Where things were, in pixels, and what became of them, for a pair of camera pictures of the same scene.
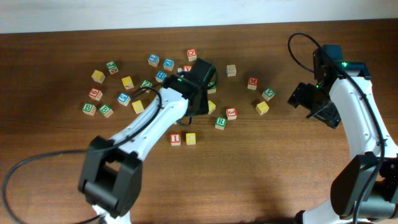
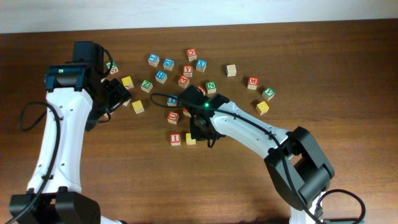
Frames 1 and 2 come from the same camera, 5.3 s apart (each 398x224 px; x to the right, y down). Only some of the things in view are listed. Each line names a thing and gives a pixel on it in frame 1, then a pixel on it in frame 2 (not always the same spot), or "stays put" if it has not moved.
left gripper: x=203 y=109 -> x=120 y=94
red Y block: x=187 y=68 stays put
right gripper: x=328 y=116 -> x=195 y=132
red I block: x=175 y=139 stays put
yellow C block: x=191 y=138 stays put
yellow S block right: x=262 y=107 stays put
